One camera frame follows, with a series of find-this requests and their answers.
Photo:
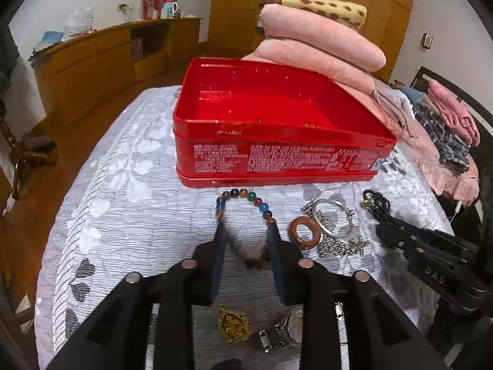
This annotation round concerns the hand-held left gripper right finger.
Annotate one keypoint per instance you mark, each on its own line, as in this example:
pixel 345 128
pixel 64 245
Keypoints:
pixel 276 256

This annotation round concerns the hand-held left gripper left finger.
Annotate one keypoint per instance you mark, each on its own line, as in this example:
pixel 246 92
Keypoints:
pixel 218 256

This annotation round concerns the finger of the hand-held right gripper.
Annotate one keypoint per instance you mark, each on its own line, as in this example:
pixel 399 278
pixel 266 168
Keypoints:
pixel 423 232
pixel 394 241

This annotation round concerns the silver bangle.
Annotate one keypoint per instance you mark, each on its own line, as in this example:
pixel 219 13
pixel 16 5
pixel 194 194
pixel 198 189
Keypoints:
pixel 316 219

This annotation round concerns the silver wristwatch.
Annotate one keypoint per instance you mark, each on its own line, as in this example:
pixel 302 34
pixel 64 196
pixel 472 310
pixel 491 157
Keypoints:
pixel 287 325

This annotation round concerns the red tin box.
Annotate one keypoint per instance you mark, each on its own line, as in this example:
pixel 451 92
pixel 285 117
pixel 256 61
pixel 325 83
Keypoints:
pixel 269 158

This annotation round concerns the gold pendant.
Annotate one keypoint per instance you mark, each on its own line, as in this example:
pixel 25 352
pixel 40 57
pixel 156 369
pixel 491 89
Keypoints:
pixel 233 325

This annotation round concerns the pink blanket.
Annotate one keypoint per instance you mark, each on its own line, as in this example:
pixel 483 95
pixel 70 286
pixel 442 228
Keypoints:
pixel 420 142

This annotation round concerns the grey leaf-print bedspread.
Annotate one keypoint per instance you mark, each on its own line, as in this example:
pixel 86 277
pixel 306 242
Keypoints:
pixel 134 219

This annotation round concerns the blue plaid cloth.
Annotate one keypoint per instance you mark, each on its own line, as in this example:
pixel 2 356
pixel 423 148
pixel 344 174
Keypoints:
pixel 443 138

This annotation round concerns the pink folded clothes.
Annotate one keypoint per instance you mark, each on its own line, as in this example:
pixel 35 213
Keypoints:
pixel 458 119

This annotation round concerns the light blue cloth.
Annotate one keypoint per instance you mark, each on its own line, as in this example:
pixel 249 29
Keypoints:
pixel 410 93

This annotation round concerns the stack of pink blankets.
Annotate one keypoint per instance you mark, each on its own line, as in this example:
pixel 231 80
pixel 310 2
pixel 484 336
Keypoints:
pixel 319 31

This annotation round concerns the wooden sideboard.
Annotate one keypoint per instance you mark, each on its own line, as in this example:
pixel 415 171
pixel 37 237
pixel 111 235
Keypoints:
pixel 96 69

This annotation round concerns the yellow spotted blanket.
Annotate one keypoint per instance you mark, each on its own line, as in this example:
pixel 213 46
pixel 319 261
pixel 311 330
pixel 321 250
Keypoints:
pixel 327 9

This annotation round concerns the wooden wardrobe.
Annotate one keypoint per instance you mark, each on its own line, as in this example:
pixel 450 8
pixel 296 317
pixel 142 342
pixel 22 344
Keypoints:
pixel 238 15

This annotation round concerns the white electric kettle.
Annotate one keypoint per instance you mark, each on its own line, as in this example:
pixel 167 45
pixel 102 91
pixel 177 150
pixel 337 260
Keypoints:
pixel 171 9

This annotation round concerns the white plastic bag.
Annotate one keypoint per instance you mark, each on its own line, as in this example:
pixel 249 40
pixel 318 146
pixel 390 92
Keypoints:
pixel 79 23

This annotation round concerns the dark hanging clothes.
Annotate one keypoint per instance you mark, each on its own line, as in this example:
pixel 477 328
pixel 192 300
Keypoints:
pixel 7 57

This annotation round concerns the wall switch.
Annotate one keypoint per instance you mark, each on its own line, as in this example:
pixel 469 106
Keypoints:
pixel 426 41

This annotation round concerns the wall socket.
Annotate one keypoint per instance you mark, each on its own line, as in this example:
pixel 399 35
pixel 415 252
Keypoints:
pixel 125 7

